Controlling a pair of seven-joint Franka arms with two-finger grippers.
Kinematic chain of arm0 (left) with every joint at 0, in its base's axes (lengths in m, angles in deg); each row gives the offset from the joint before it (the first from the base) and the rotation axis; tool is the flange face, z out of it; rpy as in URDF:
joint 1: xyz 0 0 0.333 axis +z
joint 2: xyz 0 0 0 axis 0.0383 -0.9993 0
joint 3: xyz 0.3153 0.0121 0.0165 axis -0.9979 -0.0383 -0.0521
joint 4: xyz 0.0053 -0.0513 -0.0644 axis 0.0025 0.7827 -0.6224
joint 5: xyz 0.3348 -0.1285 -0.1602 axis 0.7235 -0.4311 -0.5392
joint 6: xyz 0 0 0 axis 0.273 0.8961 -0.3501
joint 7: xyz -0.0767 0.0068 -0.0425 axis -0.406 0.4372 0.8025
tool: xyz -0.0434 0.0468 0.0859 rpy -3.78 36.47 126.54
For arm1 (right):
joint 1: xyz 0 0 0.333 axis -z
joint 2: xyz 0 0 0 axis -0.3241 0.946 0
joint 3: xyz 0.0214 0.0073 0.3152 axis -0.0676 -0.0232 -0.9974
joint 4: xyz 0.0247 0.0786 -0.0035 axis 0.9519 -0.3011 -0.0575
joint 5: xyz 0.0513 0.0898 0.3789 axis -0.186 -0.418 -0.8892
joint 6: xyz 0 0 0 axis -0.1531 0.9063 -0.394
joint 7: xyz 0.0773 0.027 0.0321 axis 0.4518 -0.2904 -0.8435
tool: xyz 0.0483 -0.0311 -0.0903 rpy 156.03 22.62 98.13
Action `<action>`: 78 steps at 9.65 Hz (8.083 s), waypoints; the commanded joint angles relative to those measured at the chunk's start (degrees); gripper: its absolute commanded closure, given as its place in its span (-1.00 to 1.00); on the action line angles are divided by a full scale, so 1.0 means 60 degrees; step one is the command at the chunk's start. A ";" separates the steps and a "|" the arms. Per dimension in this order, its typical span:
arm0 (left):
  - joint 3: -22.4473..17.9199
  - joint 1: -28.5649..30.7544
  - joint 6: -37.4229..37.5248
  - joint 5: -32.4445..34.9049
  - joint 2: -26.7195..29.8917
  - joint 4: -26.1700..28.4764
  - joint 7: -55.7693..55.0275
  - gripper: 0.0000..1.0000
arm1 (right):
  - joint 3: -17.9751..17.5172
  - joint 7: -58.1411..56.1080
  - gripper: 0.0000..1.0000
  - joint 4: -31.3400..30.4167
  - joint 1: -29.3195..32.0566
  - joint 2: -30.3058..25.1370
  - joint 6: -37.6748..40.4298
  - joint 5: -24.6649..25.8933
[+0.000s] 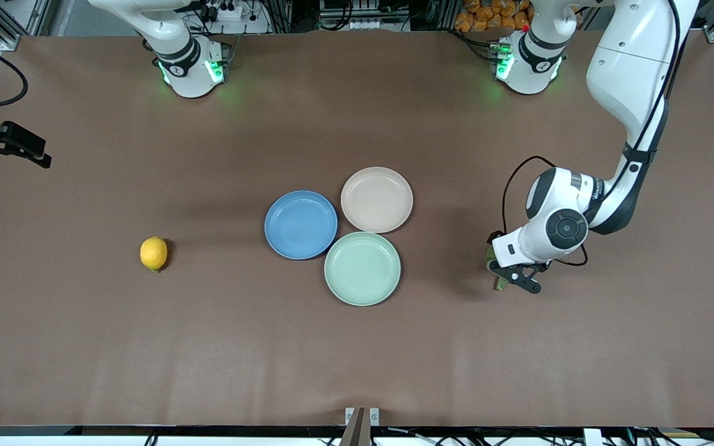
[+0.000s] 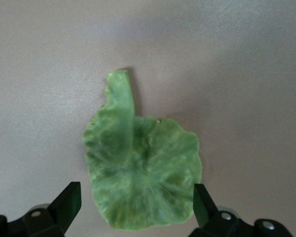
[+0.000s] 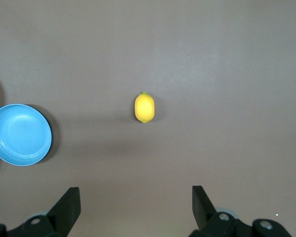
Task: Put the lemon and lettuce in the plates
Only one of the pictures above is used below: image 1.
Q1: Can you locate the green lettuce leaf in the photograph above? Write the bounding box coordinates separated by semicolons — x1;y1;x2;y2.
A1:
485;245;511;292

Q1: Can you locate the yellow lemon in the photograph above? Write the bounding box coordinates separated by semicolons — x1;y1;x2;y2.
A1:
139;236;169;272

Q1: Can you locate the mint green round plate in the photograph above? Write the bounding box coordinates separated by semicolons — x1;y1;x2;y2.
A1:
324;232;402;307

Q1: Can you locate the pale beige round plate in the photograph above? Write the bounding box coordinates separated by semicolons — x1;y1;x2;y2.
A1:
340;167;414;234

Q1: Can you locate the blue round plate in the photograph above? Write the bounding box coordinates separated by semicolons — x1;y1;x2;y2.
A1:
264;190;338;260

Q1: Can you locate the brown bar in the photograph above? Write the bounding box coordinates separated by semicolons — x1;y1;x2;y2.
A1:
340;407;371;446

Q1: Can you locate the white power strip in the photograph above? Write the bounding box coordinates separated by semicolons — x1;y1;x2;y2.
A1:
199;0;271;35

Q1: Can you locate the white electronics unit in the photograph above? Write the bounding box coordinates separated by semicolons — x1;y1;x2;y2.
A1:
320;0;410;32

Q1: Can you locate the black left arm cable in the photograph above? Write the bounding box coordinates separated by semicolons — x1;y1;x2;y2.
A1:
501;0;683;268

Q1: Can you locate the small metal bracket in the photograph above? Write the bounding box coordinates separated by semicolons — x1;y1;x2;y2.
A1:
345;407;381;427

